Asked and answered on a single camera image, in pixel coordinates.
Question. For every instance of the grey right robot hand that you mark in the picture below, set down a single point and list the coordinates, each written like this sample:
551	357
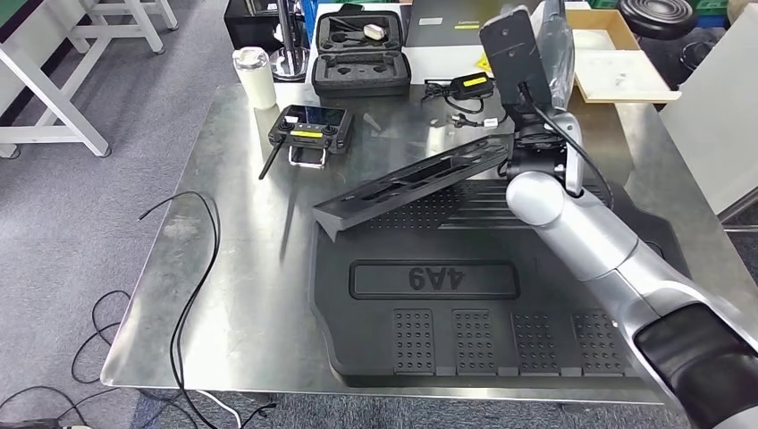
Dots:
559	53

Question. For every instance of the long black plastic part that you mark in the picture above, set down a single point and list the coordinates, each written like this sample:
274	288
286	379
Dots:
414	190

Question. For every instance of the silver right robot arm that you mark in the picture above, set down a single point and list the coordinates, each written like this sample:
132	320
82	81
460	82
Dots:
592	237

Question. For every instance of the stainless steel workbench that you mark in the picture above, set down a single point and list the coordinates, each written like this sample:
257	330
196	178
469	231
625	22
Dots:
237	296

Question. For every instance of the brown cardboard box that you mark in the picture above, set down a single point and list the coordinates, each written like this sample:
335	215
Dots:
622	77

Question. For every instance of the yellow packet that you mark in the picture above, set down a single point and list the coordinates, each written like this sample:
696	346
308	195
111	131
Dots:
484	63

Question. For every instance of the black charger with yellow label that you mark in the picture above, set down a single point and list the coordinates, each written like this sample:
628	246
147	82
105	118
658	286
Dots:
472	87

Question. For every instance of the black round stool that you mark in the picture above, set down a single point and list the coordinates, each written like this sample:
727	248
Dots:
657	18

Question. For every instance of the dark grey laptop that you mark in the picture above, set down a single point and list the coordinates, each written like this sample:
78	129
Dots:
450	23

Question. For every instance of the green plastic crate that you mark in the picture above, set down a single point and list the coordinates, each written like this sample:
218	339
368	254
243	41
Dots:
710	6

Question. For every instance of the white side board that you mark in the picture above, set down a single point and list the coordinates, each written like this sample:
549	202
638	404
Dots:
710	118

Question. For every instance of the small white oval item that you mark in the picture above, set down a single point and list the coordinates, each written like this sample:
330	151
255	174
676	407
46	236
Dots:
375	31

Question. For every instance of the black foam carrying case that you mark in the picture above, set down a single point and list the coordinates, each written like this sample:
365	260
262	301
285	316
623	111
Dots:
361	80

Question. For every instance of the stainless steel table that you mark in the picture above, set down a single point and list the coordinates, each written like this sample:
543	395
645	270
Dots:
740	211

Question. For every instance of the black remote controller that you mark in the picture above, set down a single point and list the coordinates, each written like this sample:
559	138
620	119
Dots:
311	130

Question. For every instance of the chrome pole with round base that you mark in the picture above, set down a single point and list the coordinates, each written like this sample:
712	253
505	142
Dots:
289	65

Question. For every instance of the white tumbler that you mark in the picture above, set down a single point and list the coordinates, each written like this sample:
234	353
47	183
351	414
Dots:
256	83

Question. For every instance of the black cabinet box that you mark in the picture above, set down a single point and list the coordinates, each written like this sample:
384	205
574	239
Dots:
246	26

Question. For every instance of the large black cover panel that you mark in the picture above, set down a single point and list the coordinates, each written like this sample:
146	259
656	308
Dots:
355	320

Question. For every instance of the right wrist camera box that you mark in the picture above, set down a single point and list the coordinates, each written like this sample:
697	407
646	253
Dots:
512	53

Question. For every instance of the white frame table green top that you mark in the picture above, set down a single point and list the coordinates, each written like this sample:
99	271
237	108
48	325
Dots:
59	100

